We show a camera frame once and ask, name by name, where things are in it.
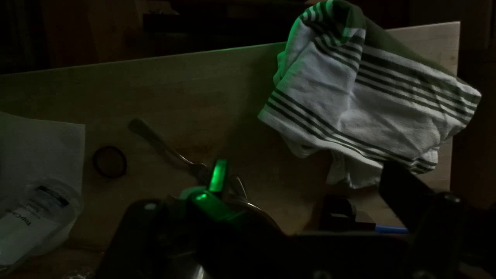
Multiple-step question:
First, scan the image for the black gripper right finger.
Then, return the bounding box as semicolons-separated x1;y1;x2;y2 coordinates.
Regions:
380;158;496;279

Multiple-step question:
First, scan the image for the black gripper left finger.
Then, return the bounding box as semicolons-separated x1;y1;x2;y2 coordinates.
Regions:
98;189;292;279

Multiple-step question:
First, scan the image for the clear plastic bottle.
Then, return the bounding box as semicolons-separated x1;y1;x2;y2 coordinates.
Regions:
0;178;84;268

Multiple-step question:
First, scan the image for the metal spoon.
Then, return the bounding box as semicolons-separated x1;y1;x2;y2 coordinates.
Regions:
128;116;261;207

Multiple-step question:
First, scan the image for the white striped kitchen towel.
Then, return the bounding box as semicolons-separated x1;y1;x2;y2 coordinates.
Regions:
256;0;484;190

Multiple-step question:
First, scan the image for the white paper sheet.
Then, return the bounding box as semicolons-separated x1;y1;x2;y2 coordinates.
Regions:
0;110;89;218

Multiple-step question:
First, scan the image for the black ring lid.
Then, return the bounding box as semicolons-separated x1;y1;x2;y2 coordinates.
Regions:
92;144;129;179

